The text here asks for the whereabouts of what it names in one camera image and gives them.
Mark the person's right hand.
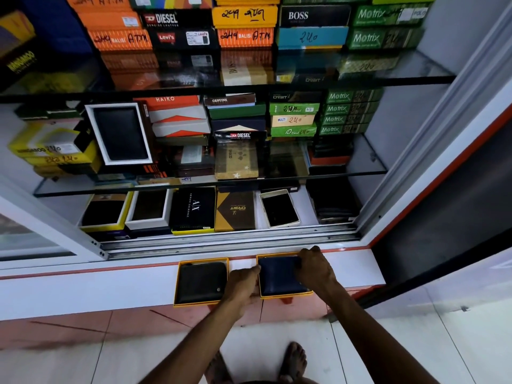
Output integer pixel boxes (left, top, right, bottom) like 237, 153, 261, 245
295, 246, 339, 295

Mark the person's left hand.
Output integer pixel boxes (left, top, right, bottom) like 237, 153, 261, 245
222, 265, 262, 313

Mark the yellow box with navy wallet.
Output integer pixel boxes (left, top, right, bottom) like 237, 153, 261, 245
256, 253, 314, 300

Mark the person's right forearm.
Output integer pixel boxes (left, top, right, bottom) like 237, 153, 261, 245
320, 285, 441, 384

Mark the person's left forearm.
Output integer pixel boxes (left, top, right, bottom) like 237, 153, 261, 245
139, 304, 250, 384

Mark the navy blue wallet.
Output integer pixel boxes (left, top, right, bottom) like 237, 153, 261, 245
259, 256, 310, 296

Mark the black zip wallet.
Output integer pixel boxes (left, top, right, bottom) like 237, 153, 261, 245
176, 261, 228, 304

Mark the small open white wallet box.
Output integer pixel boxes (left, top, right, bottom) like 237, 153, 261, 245
259, 189, 301, 229

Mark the brown and gold box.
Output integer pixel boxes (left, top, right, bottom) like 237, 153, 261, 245
214, 190, 257, 233

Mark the stack of black wallets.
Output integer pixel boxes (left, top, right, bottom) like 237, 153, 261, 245
306, 178, 363, 225

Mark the yellow box with black wallet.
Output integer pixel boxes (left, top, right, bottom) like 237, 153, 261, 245
174, 258, 230, 308

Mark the black box with white letters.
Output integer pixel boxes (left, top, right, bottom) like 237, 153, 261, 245
170, 186, 217, 236

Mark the person's right foot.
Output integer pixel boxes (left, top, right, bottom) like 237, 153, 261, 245
279, 342, 308, 383

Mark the person's foot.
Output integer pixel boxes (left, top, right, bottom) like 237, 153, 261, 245
205, 351, 233, 384
279, 342, 308, 383

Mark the pile of dark wallets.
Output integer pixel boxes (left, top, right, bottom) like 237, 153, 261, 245
309, 136, 355, 175

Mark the person's left foot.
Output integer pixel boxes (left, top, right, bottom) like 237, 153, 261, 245
205, 351, 233, 384

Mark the tan printed box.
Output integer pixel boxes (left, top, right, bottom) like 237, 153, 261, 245
214, 140, 260, 181

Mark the glass shelf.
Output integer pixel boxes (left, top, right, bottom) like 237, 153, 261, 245
0, 50, 457, 105
34, 134, 388, 198

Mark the open white box with wallet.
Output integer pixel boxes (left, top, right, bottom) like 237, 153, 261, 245
84, 102, 154, 166
125, 187, 174, 231

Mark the green box with white label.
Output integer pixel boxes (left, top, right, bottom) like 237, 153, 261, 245
269, 102, 321, 116
270, 125, 318, 138

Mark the green box with white print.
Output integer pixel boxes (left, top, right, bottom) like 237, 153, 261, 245
321, 113, 376, 125
319, 123, 370, 136
347, 27, 423, 50
326, 89, 383, 104
323, 102, 380, 115
352, 4, 431, 27

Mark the black box with red label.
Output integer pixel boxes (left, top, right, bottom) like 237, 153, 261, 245
214, 130, 268, 142
140, 9, 213, 29

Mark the cream box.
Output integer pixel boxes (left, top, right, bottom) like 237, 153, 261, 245
271, 114, 317, 128

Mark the navy blue box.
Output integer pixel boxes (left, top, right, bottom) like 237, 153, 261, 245
210, 117, 267, 133

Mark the open yellow box with wallet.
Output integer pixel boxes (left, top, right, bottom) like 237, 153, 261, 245
79, 190, 134, 233

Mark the plain green box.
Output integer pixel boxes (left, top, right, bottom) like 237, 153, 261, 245
207, 104, 267, 120

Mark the black box with grey print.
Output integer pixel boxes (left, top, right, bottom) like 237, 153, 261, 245
268, 92, 323, 104

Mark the white box with orange triangle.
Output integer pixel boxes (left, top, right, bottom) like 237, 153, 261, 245
148, 105, 209, 125
151, 119, 211, 138

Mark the dark brown box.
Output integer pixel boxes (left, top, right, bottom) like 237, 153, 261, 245
203, 93, 257, 108

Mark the orange and white box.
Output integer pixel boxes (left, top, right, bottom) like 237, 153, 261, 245
134, 95, 201, 113

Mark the light blue box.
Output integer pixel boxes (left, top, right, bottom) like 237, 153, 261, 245
276, 26, 350, 49

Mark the orange striped box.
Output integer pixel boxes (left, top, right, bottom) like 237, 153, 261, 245
87, 29, 153, 51
217, 28, 275, 49

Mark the glass sliding door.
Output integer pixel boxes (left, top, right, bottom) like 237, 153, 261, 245
0, 175, 109, 271

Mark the black box with white print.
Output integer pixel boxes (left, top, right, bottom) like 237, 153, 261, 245
279, 5, 352, 28

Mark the black box with red tag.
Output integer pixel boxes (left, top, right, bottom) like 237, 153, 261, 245
147, 28, 220, 51

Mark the dark green flat box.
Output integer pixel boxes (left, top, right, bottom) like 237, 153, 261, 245
15, 103, 85, 121

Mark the multicoloured box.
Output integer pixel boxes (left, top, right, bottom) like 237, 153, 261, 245
128, 0, 213, 11

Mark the metal sliding door rail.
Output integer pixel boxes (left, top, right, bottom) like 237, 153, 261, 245
99, 223, 361, 261

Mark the white cabinet frame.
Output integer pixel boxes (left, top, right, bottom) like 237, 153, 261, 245
355, 4, 512, 249

